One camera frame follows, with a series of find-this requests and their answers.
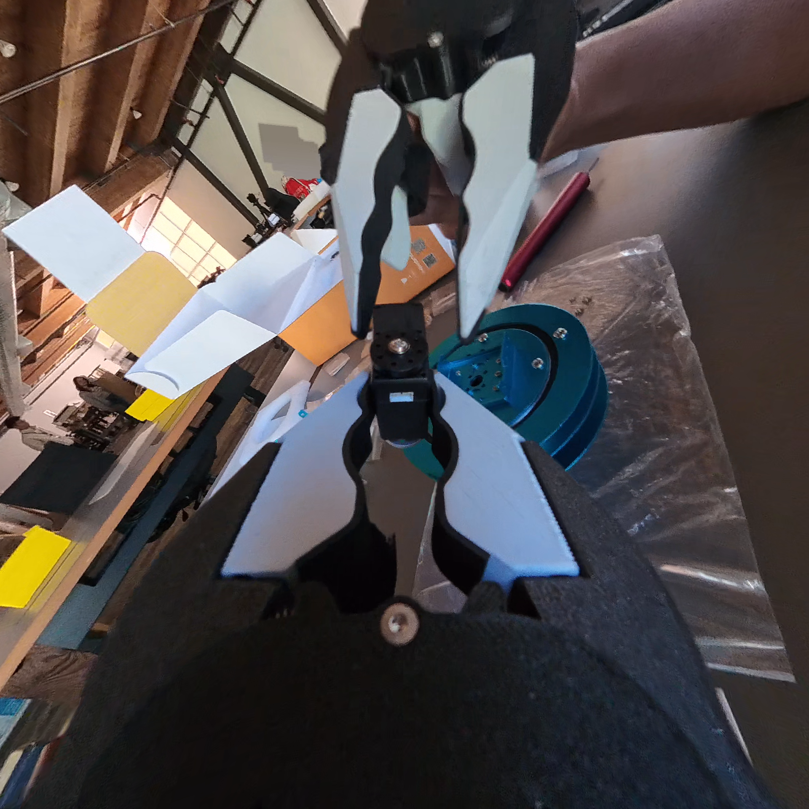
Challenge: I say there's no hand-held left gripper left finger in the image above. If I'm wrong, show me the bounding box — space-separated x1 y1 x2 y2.
220 372 380 579

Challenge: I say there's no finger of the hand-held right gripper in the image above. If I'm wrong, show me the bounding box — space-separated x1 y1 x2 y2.
455 52 542 342
330 87 412 340

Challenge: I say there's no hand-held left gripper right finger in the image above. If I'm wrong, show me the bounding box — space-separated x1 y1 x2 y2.
431 372 581 581

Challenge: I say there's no teal round robot base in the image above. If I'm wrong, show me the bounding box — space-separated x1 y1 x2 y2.
404 302 609 479

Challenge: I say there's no orange and white cardboard box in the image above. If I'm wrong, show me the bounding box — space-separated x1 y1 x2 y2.
3 185 457 400

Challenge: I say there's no small black round-horn servo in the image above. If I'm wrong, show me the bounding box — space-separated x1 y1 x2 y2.
370 303 438 447

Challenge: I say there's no person's right forearm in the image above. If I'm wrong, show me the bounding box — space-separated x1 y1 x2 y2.
544 0 809 159

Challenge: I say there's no wooden-topped desk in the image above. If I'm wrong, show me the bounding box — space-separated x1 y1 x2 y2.
0 367 231 686

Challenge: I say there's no grey desk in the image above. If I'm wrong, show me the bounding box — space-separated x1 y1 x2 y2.
202 117 809 809

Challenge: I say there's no person's right hand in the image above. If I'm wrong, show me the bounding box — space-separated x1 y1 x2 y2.
407 117 471 237

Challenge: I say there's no red pen screwdriver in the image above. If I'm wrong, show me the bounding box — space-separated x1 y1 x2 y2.
499 172 592 292

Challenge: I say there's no white foam cutout piece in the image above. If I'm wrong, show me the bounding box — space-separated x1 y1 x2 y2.
253 379 317 445

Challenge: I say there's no white foam sheet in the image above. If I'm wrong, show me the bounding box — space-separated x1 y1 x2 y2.
205 351 374 506

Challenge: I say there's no black steel truss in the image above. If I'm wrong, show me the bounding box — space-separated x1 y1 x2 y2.
167 0 355 219

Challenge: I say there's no large clear plastic bag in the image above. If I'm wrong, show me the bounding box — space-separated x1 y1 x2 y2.
414 235 796 683

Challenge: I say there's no yellow flat plastic piece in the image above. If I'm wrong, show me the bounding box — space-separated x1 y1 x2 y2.
0 526 72 609
125 387 185 419

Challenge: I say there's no black flat screen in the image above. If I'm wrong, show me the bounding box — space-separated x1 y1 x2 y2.
0 445 119 514

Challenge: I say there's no silver ceiling duct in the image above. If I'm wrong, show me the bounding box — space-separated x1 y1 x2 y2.
0 183 32 421

